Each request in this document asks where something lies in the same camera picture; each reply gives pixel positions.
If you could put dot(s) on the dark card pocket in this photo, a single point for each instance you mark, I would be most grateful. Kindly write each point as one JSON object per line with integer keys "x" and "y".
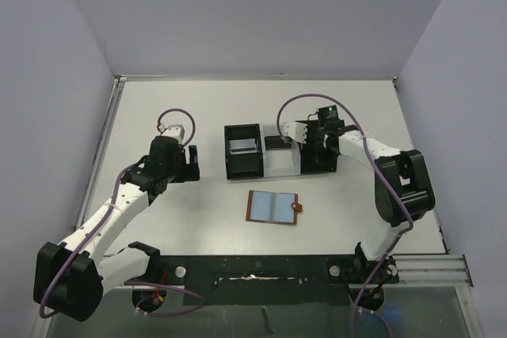
{"x": 276, "y": 143}

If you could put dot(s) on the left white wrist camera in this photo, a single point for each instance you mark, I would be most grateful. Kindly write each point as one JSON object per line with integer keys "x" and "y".
{"x": 174, "y": 131}

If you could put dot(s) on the aluminium left rail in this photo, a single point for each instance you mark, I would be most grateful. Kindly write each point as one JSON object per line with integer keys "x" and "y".
{"x": 88, "y": 201}

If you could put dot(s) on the black white three-bin tray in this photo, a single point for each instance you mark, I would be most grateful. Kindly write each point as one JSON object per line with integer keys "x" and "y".
{"x": 297, "y": 161}

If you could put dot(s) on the brown leather card holder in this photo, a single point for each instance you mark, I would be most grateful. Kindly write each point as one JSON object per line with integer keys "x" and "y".
{"x": 273, "y": 208}

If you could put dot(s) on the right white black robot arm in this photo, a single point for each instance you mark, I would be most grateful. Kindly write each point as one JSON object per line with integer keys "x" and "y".
{"x": 402, "y": 189}

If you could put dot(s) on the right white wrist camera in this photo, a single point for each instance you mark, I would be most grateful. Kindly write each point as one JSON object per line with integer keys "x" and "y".
{"x": 294, "y": 131}

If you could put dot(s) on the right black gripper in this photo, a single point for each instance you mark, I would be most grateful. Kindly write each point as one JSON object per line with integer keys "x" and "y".
{"x": 313, "y": 142}

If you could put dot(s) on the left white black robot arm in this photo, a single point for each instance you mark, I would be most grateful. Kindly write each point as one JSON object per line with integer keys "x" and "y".
{"x": 72, "y": 276}

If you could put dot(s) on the silver white card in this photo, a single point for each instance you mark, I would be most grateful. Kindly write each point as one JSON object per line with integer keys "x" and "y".
{"x": 242, "y": 146}

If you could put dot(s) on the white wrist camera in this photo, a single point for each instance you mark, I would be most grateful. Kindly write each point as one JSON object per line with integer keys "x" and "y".
{"x": 174, "y": 131}
{"x": 294, "y": 131}

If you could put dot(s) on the aluminium front rail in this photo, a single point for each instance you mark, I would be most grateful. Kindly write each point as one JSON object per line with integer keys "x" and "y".
{"x": 425, "y": 270}

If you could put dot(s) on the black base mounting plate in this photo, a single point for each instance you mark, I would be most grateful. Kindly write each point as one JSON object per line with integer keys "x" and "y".
{"x": 265, "y": 280}

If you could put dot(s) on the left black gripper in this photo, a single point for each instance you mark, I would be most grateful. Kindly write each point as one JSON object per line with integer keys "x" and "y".
{"x": 187, "y": 175}

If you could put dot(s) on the aluminium rail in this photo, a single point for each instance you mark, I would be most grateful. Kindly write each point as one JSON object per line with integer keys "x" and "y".
{"x": 425, "y": 270}
{"x": 88, "y": 201}

